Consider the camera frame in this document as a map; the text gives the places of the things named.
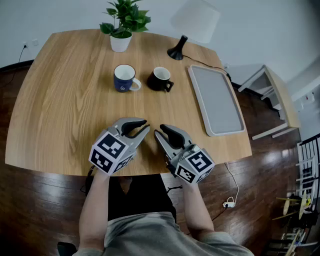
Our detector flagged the green plant in white pot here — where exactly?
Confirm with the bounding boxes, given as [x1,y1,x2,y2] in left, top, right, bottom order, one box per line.
[99,0,152,53]

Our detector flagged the black wall socket cable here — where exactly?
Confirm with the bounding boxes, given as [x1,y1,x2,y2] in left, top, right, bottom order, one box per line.
[0,46,27,88]

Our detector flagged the black chair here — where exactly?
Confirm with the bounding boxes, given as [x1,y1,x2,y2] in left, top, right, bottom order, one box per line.
[56,241,78,256]

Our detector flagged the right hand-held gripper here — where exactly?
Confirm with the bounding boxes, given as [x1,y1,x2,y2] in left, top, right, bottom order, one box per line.
[154,124,216,185]

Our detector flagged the blue ceramic mug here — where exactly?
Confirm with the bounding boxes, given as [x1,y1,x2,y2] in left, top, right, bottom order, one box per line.
[113,64,142,93]

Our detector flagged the white metal rack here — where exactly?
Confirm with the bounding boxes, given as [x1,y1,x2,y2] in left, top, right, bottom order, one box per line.
[295,133,320,201]

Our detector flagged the person's right forearm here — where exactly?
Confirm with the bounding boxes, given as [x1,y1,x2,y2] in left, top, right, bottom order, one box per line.
[180,181,216,241]

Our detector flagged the yellow wooden chair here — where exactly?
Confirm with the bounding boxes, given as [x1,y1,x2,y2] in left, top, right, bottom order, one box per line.
[271,189,316,221]

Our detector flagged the white shade black base lamp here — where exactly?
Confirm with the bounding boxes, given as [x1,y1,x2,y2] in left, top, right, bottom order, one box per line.
[166,0,221,61]

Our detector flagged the grey rectangular tray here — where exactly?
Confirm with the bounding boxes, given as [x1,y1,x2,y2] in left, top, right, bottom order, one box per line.
[187,64,246,138]

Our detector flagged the person's left forearm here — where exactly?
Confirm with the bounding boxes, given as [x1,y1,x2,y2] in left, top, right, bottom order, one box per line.
[78,171,111,252]

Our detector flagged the person's grey shirt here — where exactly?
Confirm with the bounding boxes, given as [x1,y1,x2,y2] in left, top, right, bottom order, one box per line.
[72,211,255,256]

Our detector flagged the white power strip with cable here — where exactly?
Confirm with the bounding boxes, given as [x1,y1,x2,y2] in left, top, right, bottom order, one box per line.
[222,161,240,208]

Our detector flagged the black lamp cable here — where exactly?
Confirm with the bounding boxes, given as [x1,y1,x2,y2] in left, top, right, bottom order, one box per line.
[183,55,232,84]

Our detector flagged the person's black trousers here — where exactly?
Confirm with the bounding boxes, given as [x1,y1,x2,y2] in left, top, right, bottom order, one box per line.
[107,173,177,223]

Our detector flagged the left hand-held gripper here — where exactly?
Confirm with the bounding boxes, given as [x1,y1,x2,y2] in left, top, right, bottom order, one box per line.
[88,117,151,177]

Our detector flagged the white side table wooden top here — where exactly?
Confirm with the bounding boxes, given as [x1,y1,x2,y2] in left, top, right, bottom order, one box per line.
[237,64,302,141]

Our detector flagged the black ceramic mug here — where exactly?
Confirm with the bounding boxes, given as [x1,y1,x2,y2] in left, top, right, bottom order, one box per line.
[146,66,175,93]

